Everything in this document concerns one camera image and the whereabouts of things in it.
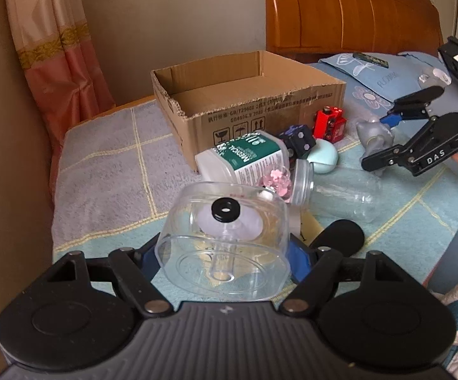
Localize black microphone foam cover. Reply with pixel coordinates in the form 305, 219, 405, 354
310, 220, 365, 257

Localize grey elephant toy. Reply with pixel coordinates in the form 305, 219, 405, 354
355, 119, 394, 161

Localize clear plastic bottle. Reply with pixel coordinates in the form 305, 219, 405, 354
290, 160, 382, 223

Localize red toy block car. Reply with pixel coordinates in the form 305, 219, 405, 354
313, 106, 347, 143

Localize clear square plastic container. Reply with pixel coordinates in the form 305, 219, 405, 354
154, 182, 291, 301

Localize pink snow globe keychain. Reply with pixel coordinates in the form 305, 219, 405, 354
259, 165, 292, 202

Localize mint green egg-shaped object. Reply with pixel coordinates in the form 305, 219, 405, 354
306, 139, 339, 174

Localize dark blue toy block car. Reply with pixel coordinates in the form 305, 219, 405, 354
278, 124, 317, 160

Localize white green-label medicine bottle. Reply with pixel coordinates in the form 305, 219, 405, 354
195, 130, 290, 186

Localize yellow printed card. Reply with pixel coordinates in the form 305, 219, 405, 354
300, 211, 323, 246

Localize light blue floral pillow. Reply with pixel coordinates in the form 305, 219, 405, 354
313, 52, 458, 123

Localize wooden bed headboard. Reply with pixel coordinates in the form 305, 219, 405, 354
266, 0, 443, 58

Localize brown cardboard box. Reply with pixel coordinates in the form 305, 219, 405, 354
151, 51, 346, 169

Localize peach pink curtain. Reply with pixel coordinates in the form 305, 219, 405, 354
2, 0, 116, 143

